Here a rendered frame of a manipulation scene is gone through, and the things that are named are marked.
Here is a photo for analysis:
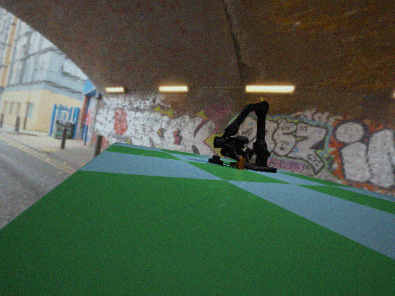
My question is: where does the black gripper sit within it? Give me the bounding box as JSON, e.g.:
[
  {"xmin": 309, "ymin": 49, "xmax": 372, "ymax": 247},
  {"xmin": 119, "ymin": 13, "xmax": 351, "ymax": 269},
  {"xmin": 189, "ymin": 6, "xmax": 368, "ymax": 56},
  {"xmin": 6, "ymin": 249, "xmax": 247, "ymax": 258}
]
[{"xmin": 220, "ymin": 141, "xmax": 254, "ymax": 163}]

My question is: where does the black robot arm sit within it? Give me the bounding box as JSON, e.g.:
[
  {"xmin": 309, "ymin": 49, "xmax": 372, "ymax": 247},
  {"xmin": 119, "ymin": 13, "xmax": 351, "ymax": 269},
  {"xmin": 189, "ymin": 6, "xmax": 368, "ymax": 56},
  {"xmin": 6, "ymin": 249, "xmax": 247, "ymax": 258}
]
[{"xmin": 214, "ymin": 101, "xmax": 271, "ymax": 167}]

